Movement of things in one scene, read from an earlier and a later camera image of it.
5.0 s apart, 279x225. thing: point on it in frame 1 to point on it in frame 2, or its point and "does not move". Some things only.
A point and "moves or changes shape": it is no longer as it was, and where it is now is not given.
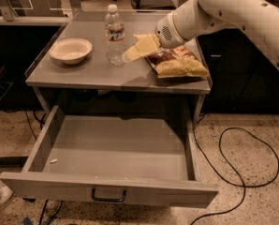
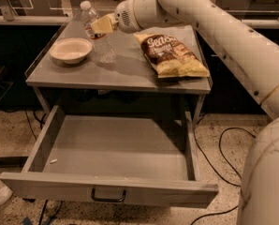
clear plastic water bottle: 115,36 moves or changes shape
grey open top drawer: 140,159 does not move
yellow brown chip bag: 181,61 does not move
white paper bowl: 70,51 does not move
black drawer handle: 93,191 does not move
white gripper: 166,32 to 124,16
